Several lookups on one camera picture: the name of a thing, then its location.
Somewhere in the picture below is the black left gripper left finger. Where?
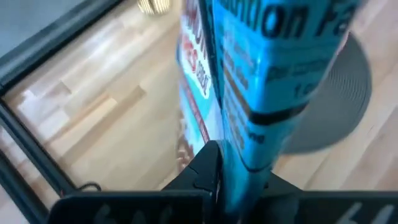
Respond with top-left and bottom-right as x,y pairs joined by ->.
46,140 -> 223,224

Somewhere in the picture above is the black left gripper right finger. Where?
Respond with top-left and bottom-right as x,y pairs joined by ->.
254,172 -> 398,224

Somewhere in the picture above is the light blue cereal box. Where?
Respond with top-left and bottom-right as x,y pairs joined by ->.
175,0 -> 363,218

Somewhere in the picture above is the clear drinking glass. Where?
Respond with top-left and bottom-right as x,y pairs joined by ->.
136,0 -> 172,16

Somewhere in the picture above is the round grey woven placemat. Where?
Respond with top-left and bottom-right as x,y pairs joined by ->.
279,32 -> 373,155

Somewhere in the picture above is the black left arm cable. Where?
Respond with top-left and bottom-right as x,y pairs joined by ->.
76,181 -> 103,192

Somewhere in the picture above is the black aluminium table frame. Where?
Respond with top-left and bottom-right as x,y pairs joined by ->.
0,0 -> 122,224

